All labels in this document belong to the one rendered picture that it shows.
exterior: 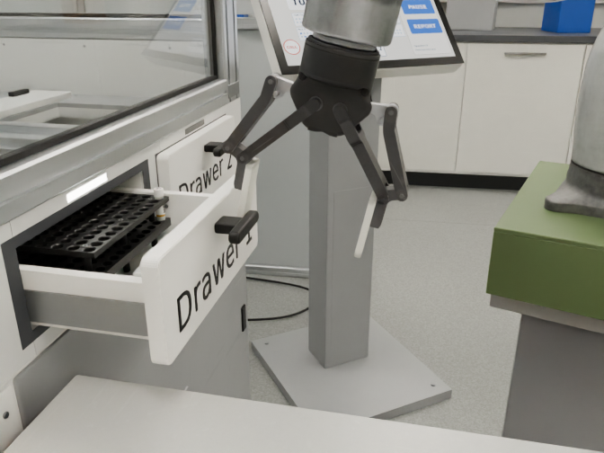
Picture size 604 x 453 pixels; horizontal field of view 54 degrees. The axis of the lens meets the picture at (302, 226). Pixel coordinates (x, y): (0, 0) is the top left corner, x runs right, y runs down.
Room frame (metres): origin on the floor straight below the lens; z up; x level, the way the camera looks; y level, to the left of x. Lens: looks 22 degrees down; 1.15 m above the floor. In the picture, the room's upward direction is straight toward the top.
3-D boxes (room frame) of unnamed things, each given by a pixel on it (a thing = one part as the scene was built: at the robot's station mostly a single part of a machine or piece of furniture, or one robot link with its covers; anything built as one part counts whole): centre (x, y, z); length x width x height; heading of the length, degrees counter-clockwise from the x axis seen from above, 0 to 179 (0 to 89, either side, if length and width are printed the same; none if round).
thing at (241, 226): (0.59, 0.07, 0.91); 0.07 x 0.04 x 0.01; 167
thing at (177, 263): (0.60, 0.10, 0.87); 0.29 x 0.02 x 0.11; 167
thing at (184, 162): (0.94, 0.16, 0.87); 0.29 x 0.02 x 0.11; 167
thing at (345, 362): (1.58, -0.14, 0.51); 0.50 x 0.45 x 1.02; 25
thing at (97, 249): (0.62, 0.20, 0.90); 0.18 x 0.02 x 0.01; 167
